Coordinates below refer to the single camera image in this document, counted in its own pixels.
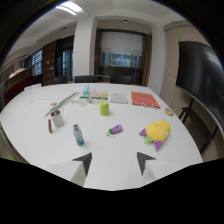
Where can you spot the ceiling light panel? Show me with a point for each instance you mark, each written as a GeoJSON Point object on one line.
{"type": "Point", "coordinates": [69, 7]}

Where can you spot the white roller window blind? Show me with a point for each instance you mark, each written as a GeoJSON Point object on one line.
{"type": "Point", "coordinates": [122, 43]}

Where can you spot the orange book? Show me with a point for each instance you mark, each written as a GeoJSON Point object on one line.
{"type": "Point", "coordinates": [144, 99]}

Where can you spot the large black display screen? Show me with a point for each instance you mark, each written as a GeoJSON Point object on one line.
{"type": "Point", "coordinates": [201, 78]}

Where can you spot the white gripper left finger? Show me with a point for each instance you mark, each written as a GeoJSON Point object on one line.
{"type": "Point", "coordinates": [71, 170]}

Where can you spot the grey white booklet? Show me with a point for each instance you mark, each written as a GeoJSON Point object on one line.
{"type": "Point", "coordinates": [119, 98]}

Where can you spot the yellow plush toy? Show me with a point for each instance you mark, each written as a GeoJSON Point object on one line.
{"type": "Point", "coordinates": [156, 132]}

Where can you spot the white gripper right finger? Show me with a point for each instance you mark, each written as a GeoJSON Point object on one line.
{"type": "Point", "coordinates": [156, 168]}

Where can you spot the purple eggplant toy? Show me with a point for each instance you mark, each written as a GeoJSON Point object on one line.
{"type": "Point", "coordinates": [115, 129]}

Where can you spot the long green striped ruler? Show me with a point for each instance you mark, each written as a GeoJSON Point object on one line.
{"type": "Point", "coordinates": [62, 104]}

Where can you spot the dark office chair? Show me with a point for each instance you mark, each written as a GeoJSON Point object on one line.
{"type": "Point", "coordinates": [120, 79]}
{"type": "Point", "coordinates": [60, 80]}
{"type": "Point", "coordinates": [84, 79]}

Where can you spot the black display stand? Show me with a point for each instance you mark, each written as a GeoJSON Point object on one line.
{"type": "Point", "coordinates": [196, 125]}

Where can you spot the blue mouthwash bottle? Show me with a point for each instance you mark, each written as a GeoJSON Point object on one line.
{"type": "Point", "coordinates": [78, 135]}

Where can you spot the brown tape roll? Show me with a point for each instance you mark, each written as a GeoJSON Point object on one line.
{"type": "Point", "coordinates": [169, 112]}

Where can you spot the red sofa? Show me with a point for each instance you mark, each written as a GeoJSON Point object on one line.
{"type": "Point", "coordinates": [17, 85]}

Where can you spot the green cylindrical cup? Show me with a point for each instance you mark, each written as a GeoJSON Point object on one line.
{"type": "Point", "coordinates": [104, 108]}

